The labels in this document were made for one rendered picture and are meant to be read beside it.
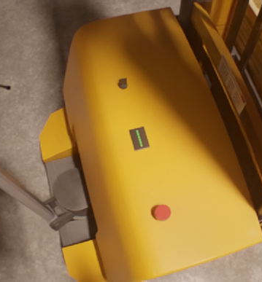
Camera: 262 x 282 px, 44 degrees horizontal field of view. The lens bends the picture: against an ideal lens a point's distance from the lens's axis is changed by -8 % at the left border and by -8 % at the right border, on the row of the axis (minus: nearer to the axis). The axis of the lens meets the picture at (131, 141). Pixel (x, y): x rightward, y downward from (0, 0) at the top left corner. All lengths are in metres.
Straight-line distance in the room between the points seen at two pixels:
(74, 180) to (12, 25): 1.48
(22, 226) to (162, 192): 1.11
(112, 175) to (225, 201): 0.30
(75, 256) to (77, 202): 0.23
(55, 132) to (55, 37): 0.94
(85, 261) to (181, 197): 0.64
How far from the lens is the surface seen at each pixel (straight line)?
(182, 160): 0.87
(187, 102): 0.94
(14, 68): 2.24
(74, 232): 1.45
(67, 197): 1.33
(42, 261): 1.77
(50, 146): 1.52
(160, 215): 0.80
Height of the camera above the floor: 1.71
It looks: 68 degrees down
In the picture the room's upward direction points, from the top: 3 degrees counter-clockwise
